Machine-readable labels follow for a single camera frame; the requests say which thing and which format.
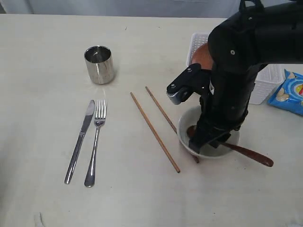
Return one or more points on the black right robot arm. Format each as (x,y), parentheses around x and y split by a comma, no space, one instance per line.
(241,47)

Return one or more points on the stainless steel cup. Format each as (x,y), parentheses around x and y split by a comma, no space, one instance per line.
(99,64)

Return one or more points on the stainless steel table knife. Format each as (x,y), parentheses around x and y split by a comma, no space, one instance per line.
(86,123)

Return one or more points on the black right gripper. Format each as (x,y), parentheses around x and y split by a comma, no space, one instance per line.
(217,120)

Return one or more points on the stainless steel spoon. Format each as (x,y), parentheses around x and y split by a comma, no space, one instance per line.
(251,153)

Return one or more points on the brown wooden chopstick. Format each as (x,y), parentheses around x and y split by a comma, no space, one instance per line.
(155,133)
(172,137)

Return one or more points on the white plastic perforated basket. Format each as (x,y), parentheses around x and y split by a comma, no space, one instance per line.
(267,80)

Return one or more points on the white floral ceramic bowl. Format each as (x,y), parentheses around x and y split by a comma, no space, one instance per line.
(190,118)

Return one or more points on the blue Lays chips bag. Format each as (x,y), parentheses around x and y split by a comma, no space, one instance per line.
(289,95)

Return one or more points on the stainless steel fork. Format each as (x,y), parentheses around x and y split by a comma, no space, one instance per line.
(99,121)

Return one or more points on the brown round plate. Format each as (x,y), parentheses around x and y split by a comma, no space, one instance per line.
(203,57)

